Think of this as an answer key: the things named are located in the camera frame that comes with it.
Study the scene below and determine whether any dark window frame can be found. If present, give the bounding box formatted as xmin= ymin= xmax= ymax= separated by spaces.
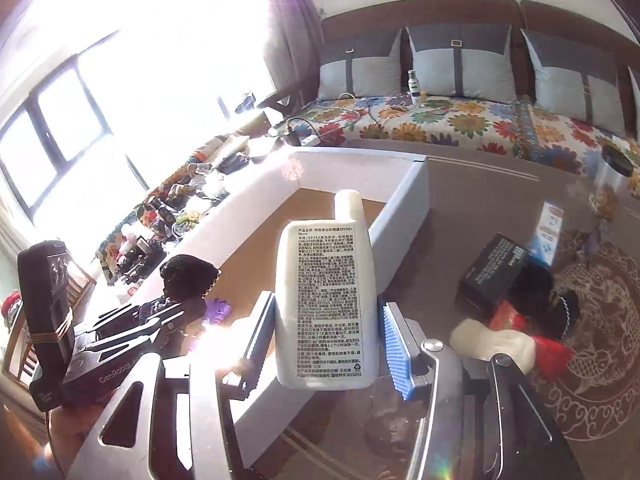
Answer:
xmin=0 ymin=55 xmax=151 ymax=223

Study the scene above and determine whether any wooden chair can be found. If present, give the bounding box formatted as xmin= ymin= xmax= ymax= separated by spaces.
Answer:
xmin=0 ymin=260 xmax=97 ymax=388

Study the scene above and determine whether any brown sofa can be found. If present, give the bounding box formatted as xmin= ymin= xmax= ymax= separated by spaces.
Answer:
xmin=257 ymin=0 xmax=640 ymax=176

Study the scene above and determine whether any grey two-tone pillow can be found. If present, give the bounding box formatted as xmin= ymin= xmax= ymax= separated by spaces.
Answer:
xmin=406 ymin=24 xmax=519 ymax=106
xmin=319 ymin=27 xmax=404 ymax=102
xmin=521 ymin=29 xmax=629 ymax=136
xmin=627 ymin=67 xmax=640 ymax=141

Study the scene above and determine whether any blue and white box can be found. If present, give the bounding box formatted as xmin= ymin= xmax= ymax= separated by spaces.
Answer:
xmin=530 ymin=201 xmax=566 ymax=267

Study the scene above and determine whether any clear jar with black lid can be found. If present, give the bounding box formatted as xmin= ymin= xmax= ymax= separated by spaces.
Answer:
xmin=590 ymin=142 xmax=640 ymax=218

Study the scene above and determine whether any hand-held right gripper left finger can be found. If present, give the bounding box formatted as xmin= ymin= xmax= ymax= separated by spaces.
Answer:
xmin=67 ymin=290 xmax=281 ymax=480

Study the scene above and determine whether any red packet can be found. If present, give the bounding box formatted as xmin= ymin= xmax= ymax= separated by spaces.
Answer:
xmin=490 ymin=301 xmax=576 ymax=383

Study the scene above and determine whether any black printed box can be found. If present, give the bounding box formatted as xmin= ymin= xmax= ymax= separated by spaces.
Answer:
xmin=455 ymin=232 xmax=531 ymax=318

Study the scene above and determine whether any black fuzzy object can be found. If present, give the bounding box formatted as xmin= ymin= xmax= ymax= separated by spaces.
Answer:
xmin=160 ymin=255 xmax=221 ymax=306

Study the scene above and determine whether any white sunscreen bottle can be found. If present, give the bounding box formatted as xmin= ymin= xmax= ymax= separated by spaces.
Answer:
xmin=275 ymin=189 xmax=378 ymax=390

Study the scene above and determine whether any black object with beads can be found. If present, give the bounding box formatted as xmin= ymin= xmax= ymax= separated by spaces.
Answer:
xmin=510 ymin=265 xmax=582 ymax=341

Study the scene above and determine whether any white cable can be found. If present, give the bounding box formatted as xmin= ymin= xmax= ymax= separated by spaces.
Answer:
xmin=339 ymin=92 xmax=373 ymax=112

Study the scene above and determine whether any floral blanket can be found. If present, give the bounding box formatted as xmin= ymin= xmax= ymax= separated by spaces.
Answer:
xmin=95 ymin=94 xmax=640 ymax=286

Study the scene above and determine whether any white cloth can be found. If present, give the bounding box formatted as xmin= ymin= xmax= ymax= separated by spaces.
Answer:
xmin=450 ymin=317 xmax=538 ymax=373

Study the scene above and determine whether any small white bottle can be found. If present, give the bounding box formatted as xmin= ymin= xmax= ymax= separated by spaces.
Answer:
xmin=407 ymin=70 xmax=424 ymax=107

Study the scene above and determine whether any white storage box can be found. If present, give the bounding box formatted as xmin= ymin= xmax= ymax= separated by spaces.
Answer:
xmin=75 ymin=146 xmax=431 ymax=428

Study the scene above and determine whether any grey curtain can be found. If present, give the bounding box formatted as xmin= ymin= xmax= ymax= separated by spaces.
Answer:
xmin=260 ymin=0 xmax=325 ymax=111

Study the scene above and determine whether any brown patterned glass desktop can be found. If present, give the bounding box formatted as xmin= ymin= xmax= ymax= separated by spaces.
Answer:
xmin=165 ymin=137 xmax=640 ymax=480

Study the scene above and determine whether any pile of assorted small things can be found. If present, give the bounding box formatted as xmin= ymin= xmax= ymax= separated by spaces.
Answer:
xmin=105 ymin=135 xmax=253 ymax=286

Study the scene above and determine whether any purple plastic object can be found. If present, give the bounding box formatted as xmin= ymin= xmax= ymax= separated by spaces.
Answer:
xmin=205 ymin=297 xmax=233 ymax=328

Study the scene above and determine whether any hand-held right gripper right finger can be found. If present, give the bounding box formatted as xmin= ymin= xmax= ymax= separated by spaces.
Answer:
xmin=378 ymin=300 xmax=583 ymax=480

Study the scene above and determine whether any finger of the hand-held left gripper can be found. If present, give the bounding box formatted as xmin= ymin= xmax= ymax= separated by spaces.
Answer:
xmin=95 ymin=296 xmax=207 ymax=336
xmin=75 ymin=311 xmax=207 ymax=361

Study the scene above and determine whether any black cable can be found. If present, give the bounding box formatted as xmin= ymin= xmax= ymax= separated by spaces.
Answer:
xmin=281 ymin=117 xmax=321 ymax=145

